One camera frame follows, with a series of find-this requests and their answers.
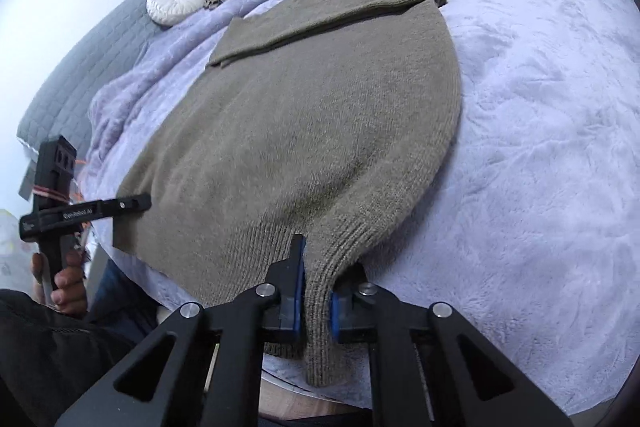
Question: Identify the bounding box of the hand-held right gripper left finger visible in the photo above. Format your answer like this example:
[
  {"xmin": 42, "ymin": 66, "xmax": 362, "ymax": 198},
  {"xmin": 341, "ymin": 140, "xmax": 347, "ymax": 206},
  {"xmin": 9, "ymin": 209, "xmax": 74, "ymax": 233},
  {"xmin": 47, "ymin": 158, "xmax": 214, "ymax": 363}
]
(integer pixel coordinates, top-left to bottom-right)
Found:
[{"xmin": 54, "ymin": 234, "xmax": 307, "ymax": 427}]

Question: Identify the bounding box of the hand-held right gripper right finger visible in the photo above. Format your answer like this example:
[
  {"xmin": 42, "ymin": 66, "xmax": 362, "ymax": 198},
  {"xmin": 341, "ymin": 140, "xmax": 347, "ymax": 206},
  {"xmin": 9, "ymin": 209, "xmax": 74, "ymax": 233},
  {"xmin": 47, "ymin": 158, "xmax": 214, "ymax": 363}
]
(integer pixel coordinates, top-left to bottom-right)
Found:
[{"xmin": 328, "ymin": 263, "xmax": 576, "ymax": 427}]

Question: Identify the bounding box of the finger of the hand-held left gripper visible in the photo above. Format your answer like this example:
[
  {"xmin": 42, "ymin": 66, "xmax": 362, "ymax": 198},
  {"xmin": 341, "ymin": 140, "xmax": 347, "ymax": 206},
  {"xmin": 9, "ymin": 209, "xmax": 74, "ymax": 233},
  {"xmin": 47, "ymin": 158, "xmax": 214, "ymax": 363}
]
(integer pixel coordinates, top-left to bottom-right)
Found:
[{"xmin": 117, "ymin": 194, "xmax": 152, "ymax": 215}]

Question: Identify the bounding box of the olive brown knit sweater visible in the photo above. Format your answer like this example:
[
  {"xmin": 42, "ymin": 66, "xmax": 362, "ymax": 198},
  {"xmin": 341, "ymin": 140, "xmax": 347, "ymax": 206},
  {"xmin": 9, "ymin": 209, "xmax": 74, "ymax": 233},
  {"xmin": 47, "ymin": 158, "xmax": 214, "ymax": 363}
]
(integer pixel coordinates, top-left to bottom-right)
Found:
[{"xmin": 112, "ymin": 0, "xmax": 462, "ymax": 389}]

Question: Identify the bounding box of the person's left hand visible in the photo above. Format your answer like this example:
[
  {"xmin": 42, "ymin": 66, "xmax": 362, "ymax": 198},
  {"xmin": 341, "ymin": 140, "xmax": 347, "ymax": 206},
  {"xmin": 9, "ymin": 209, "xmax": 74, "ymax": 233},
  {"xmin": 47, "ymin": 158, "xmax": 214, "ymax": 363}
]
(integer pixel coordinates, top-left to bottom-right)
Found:
[{"xmin": 31, "ymin": 249, "xmax": 90, "ymax": 319}]

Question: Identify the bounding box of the person's leg in jeans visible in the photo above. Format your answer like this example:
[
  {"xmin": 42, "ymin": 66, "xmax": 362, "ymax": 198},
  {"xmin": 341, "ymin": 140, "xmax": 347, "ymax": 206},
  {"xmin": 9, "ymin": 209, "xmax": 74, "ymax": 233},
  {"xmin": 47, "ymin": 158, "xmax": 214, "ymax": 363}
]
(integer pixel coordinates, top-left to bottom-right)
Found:
[{"xmin": 87, "ymin": 257, "xmax": 166, "ymax": 348}]

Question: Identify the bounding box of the round white pleated pillow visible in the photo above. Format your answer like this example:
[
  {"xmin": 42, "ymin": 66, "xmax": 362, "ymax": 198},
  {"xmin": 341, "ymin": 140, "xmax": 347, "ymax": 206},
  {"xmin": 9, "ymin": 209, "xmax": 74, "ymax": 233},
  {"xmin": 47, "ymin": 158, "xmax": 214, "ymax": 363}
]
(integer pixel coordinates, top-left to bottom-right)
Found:
[{"xmin": 146, "ymin": 0, "xmax": 207, "ymax": 26}]

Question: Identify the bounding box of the lavender plush blanket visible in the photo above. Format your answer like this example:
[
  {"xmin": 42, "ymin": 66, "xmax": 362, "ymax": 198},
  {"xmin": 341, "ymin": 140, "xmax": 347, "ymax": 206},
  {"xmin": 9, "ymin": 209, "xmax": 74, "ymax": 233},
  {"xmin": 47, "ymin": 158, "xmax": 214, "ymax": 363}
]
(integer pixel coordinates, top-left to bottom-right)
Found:
[{"xmin": 80, "ymin": 0, "xmax": 640, "ymax": 415}]

